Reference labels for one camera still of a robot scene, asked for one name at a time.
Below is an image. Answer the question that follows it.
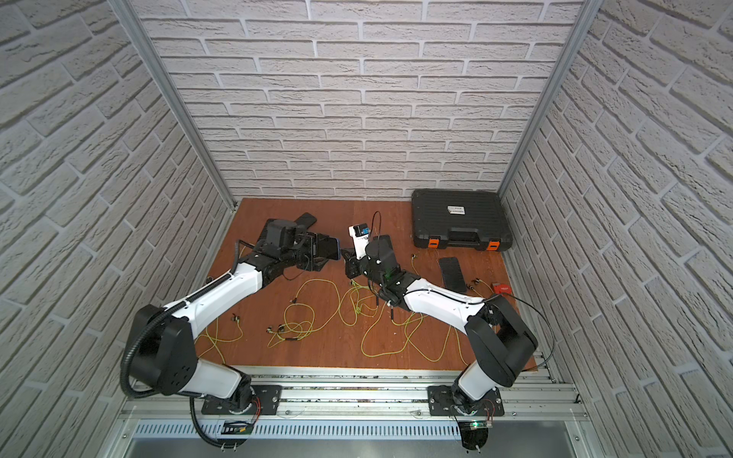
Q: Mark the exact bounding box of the black plastic tool case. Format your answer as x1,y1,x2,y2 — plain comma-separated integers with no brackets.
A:
412,189,513,252

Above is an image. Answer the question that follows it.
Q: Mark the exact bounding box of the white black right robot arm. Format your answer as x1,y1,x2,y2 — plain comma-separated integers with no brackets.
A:
341,236,538,414

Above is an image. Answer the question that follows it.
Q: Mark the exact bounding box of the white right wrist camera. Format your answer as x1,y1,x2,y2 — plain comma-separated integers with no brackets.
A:
349,223,370,260

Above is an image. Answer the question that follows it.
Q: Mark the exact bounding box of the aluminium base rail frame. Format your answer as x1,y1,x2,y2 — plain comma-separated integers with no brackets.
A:
101,366,602,457

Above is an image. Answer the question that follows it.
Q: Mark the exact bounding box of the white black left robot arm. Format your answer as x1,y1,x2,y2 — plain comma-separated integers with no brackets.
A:
119,213,340,413

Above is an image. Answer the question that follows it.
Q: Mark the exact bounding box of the red handle tool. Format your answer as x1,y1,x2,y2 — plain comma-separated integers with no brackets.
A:
492,282,513,296

